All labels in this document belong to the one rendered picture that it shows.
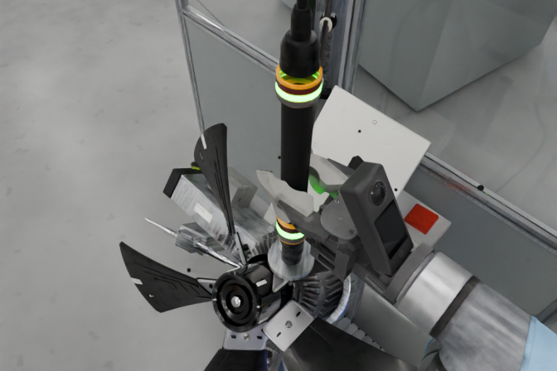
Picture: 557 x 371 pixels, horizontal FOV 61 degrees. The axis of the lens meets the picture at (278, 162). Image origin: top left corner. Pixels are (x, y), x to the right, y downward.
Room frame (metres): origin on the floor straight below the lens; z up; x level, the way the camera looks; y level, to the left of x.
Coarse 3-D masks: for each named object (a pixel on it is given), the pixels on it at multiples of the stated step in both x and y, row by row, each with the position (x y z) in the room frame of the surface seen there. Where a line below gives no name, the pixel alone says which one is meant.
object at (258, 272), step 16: (256, 256) 0.49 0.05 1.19; (240, 272) 0.41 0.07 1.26; (256, 272) 0.42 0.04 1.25; (272, 272) 0.45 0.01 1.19; (224, 288) 0.40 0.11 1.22; (240, 288) 0.39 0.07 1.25; (256, 288) 0.38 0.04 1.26; (272, 288) 0.39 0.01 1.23; (288, 288) 0.42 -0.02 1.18; (224, 304) 0.37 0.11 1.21; (240, 304) 0.37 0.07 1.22; (256, 304) 0.35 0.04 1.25; (272, 304) 0.37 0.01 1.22; (224, 320) 0.35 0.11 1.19; (240, 320) 0.34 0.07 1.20; (256, 320) 0.33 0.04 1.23
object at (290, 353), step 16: (320, 320) 0.35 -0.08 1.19; (304, 336) 0.32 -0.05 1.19; (320, 336) 0.32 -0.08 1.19; (336, 336) 0.31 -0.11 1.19; (352, 336) 0.31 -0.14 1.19; (288, 352) 0.29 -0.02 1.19; (304, 352) 0.29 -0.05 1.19; (320, 352) 0.29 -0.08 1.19; (336, 352) 0.29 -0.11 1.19; (352, 352) 0.28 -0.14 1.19; (368, 352) 0.28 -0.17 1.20; (384, 352) 0.28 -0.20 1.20; (288, 368) 0.26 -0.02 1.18; (304, 368) 0.26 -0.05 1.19; (320, 368) 0.26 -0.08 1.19; (336, 368) 0.26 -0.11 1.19; (352, 368) 0.26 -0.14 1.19; (368, 368) 0.26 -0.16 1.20; (384, 368) 0.25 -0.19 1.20; (400, 368) 0.25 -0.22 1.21; (416, 368) 0.25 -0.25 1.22
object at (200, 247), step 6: (150, 222) 0.66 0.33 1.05; (162, 228) 0.63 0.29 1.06; (168, 228) 0.63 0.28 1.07; (174, 234) 0.61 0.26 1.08; (198, 246) 0.56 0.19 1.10; (204, 246) 0.56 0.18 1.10; (204, 252) 0.55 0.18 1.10; (210, 252) 0.54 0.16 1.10; (216, 252) 0.54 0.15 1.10; (216, 258) 0.53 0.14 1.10; (222, 258) 0.52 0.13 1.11; (228, 258) 0.52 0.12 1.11; (234, 264) 0.50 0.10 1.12
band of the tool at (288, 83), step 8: (280, 72) 0.35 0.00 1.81; (320, 72) 0.34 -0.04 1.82; (280, 80) 0.33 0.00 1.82; (288, 80) 0.36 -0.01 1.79; (296, 80) 0.36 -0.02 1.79; (304, 80) 0.36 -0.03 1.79; (312, 80) 0.36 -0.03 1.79; (320, 80) 0.33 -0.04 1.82; (296, 88) 0.32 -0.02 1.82; (304, 88) 0.32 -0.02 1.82
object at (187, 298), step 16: (128, 256) 0.52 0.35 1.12; (144, 256) 0.51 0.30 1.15; (128, 272) 0.51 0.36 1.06; (144, 272) 0.49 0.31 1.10; (160, 272) 0.48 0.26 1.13; (176, 272) 0.46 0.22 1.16; (144, 288) 0.49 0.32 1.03; (160, 288) 0.47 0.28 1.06; (176, 288) 0.46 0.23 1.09; (192, 288) 0.44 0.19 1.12; (160, 304) 0.47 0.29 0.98; (176, 304) 0.46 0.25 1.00; (192, 304) 0.45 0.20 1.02
